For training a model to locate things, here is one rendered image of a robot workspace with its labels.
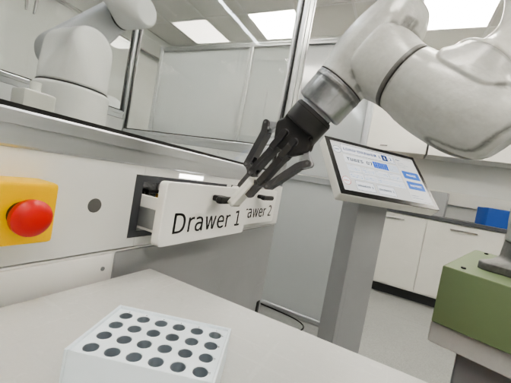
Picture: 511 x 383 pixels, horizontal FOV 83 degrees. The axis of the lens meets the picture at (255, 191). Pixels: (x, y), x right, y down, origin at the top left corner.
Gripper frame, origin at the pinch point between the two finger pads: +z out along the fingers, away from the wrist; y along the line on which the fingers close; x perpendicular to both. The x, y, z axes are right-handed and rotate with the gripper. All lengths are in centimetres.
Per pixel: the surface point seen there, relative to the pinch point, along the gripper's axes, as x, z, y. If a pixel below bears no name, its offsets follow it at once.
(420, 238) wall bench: -285, -8, -59
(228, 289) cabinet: -25.7, 33.5, -7.1
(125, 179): 16.9, 8.4, 10.3
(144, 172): 13.1, 7.0, 11.3
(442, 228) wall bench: -286, -29, -64
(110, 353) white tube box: 33.0, 6.9, -14.4
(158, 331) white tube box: 28.4, 6.0, -14.9
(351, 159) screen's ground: -79, -19, 6
